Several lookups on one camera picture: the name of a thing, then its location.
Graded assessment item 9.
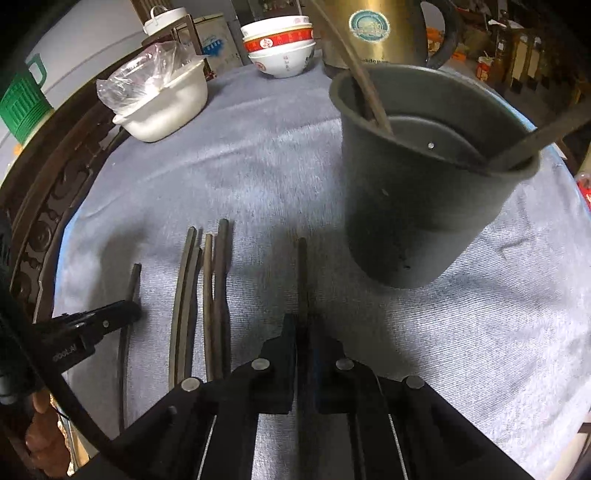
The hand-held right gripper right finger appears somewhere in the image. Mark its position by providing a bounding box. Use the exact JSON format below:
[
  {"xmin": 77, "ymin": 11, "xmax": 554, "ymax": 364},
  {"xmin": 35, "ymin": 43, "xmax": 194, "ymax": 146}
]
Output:
[{"xmin": 309, "ymin": 316, "xmax": 536, "ymax": 480}]

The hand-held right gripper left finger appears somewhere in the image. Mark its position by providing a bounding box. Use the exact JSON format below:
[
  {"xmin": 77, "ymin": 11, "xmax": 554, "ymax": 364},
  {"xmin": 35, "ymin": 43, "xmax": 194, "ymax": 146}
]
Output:
[{"xmin": 95, "ymin": 314, "xmax": 297, "ymax": 480}]

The dark wooden chopstick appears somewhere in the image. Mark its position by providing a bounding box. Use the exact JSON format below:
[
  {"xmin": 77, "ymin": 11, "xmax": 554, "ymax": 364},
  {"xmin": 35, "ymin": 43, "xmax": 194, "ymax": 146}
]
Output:
[
  {"xmin": 307, "ymin": 0, "xmax": 394, "ymax": 136},
  {"xmin": 116, "ymin": 263, "xmax": 143, "ymax": 435},
  {"xmin": 295, "ymin": 237, "xmax": 317, "ymax": 480},
  {"xmin": 182, "ymin": 247, "xmax": 204, "ymax": 381},
  {"xmin": 213, "ymin": 218, "xmax": 232, "ymax": 377},
  {"xmin": 485, "ymin": 99, "xmax": 591, "ymax": 171}
]

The black cable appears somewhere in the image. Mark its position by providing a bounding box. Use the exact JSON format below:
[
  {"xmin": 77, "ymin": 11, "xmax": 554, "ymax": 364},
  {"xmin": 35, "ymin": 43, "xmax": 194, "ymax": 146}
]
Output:
[{"xmin": 0, "ymin": 277, "xmax": 121, "ymax": 457}]

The pale printed tin box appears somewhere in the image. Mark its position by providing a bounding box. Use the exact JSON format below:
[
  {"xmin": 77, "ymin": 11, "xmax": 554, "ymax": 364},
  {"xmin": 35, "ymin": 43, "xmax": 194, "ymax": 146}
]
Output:
[{"xmin": 191, "ymin": 14, "xmax": 245, "ymax": 75}]

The grey tablecloth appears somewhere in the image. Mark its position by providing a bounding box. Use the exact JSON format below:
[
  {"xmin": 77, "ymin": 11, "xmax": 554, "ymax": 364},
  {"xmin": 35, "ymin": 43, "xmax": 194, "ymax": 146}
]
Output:
[{"xmin": 53, "ymin": 60, "xmax": 591, "ymax": 480}]

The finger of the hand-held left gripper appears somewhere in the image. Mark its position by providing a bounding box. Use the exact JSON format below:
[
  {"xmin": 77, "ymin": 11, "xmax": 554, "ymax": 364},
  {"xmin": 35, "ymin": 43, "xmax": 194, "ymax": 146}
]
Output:
[{"xmin": 34, "ymin": 299, "xmax": 143, "ymax": 344}]

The clear plastic bag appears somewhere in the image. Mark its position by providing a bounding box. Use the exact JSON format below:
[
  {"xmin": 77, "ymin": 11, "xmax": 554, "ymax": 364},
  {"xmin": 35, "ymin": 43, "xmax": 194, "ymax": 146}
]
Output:
[{"xmin": 96, "ymin": 41, "xmax": 195, "ymax": 116}]

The golden electric kettle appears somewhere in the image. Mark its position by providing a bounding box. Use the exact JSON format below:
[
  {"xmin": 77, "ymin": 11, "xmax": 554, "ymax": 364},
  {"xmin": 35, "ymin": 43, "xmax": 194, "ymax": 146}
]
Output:
[{"xmin": 318, "ymin": 0, "xmax": 462, "ymax": 77}]

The dark metal chopstick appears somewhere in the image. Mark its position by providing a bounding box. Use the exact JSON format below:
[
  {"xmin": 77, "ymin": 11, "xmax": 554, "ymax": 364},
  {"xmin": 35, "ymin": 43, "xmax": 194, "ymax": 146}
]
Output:
[{"xmin": 168, "ymin": 226, "xmax": 197, "ymax": 391}]

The white lidded jar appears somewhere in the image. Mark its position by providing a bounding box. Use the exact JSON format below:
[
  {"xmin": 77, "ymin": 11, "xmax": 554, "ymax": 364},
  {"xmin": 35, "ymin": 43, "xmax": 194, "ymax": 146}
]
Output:
[{"xmin": 142, "ymin": 6, "xmax": 188, "ymax": 37}]

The red banded white bowl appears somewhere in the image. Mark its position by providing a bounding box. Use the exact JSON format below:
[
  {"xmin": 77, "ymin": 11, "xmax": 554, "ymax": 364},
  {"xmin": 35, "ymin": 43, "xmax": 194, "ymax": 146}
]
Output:
[{"xmin": 242, "ymin": 25, "xmax": 315, "ymax": 54}]

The green plastic mug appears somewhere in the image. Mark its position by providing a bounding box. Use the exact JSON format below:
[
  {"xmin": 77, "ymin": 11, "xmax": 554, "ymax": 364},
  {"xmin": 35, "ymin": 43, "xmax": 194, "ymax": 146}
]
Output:
[{"xmin": 0, "ymin": 53, "xmax": 54, "ymax": 144}]

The person's left hand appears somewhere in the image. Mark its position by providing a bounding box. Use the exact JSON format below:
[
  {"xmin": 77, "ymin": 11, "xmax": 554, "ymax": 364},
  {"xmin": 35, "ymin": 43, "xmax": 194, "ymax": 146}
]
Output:
[{"xmin": 23, "ymin": 388, "xmax": 70, "ymax": 467}]

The white bowl with red mark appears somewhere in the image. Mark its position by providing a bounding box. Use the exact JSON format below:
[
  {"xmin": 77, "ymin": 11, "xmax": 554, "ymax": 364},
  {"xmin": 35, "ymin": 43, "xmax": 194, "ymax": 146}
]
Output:
[{"xmin": 248, "ymin": 41, "xmax": 317, "ymax": 79}]

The small red and white carton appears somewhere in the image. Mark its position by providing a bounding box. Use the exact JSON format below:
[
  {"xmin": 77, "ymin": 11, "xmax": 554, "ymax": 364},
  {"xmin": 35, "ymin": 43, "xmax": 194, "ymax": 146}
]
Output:
[{"xmin": 475, "ymin": 55, "xmax": 495, "ymax": 84}]

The brown wooden chopstick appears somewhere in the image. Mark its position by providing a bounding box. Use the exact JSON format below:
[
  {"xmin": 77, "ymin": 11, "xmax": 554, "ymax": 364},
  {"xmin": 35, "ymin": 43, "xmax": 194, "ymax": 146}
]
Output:
[{"xmin": 202, "ymin": 233, "xmax": 216, "ymax": 381}]

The row of dark bottles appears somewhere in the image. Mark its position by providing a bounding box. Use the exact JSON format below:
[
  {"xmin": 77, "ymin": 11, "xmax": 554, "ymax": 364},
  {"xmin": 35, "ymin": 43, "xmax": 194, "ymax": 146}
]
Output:
[{"xmin": 489, "ymin": 18, "xmax": 583, "ymax": 97}]

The white appliance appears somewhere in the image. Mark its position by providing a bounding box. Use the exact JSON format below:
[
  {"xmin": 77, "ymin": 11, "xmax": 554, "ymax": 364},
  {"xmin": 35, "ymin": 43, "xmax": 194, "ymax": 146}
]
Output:
[{"xmin": 0, "ymin": 0, "xmax": 153, "ymax": 185}]

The dark grey utensil holder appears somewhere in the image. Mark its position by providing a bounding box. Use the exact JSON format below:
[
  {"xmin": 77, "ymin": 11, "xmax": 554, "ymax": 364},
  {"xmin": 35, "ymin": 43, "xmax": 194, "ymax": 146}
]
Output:
[{"xmin": 329, "ymin": 64, "xmax": 542, "ymax": 291}]

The white plastic basin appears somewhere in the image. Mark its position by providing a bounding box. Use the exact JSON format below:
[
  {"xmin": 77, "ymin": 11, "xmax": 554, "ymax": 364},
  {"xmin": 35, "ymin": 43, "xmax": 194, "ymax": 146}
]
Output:
[{"xmin": 112, "ymin": 58, "xmax": 209, "ymax": 143}]

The carved dark wooden table rim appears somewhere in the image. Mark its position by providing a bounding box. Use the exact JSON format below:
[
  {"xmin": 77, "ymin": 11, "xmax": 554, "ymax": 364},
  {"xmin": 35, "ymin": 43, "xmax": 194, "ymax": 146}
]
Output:
[{"xmin": 0, "ymin": 55, "xmax": 139, "ymax": 324}]

